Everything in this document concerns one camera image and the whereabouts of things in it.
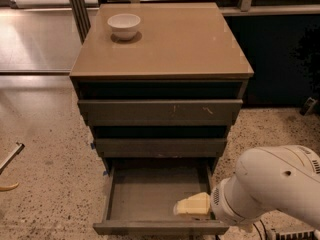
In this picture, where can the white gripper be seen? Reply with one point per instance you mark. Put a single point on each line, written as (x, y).
(220, 202)

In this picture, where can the middle grey drawer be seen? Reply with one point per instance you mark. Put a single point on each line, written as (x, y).
(161, 148)

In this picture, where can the brown drawer cabinet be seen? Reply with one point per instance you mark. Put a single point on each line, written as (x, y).
(182, 51)

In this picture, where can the small dark floor object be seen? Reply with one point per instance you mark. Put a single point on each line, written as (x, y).
(309, 107)

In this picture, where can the open bottom grey drawer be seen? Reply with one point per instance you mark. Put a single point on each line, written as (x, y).
(141, 194)

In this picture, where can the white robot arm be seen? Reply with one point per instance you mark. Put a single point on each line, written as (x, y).
(284, 178)

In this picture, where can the top grey drawer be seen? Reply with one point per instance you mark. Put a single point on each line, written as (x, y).
(160, 112)

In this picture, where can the power strip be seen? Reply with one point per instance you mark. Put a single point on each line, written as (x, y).
(290, 235)

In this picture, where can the white ceramic bowl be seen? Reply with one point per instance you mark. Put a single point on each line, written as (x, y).
(124, 26)

